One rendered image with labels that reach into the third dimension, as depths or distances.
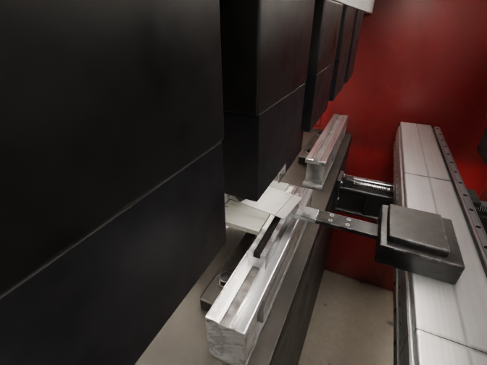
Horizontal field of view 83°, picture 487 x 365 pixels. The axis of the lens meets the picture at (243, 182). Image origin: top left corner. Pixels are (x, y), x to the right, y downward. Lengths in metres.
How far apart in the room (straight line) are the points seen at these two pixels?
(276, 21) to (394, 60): 1.08
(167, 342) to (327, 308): 1.24
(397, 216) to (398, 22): 0.89
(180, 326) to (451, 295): 0.41
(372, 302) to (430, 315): 1.31
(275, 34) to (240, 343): 0.36
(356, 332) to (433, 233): 1.17
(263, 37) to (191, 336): 0.45
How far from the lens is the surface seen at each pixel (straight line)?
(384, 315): 1.75
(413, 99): 1.32
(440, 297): 0.50
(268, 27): 0.22
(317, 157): 0.85
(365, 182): 0.98
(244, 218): 0.52
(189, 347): 0.51
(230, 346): 0.45
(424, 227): 0.53
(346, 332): 1.62
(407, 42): 1.29
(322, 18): 0.40
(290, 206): 0.55
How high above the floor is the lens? 1.32
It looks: 30 degrees down
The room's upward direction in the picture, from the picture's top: straight up
